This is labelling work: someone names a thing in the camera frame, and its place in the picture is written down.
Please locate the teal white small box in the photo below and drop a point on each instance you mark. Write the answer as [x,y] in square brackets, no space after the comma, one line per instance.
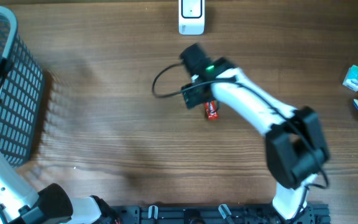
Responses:
[351,78]

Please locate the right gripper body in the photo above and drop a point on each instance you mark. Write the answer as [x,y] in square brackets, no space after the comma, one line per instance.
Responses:
[192,95]

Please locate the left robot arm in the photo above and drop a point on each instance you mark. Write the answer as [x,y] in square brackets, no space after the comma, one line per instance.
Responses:
[19,202]

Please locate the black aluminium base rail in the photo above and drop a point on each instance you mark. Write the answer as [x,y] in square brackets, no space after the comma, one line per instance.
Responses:
[245,214]

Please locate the white barcode scanner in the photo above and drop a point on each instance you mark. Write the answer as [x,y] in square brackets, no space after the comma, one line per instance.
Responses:
[191,17]

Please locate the grey plastic shopping basket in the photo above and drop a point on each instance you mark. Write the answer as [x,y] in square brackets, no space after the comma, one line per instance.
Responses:
[21,93]

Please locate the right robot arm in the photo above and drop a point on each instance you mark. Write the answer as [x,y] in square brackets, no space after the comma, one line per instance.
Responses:
[295,145]

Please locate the red coffee stick sachet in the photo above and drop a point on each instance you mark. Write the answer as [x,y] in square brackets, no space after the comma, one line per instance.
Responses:
[211,110]

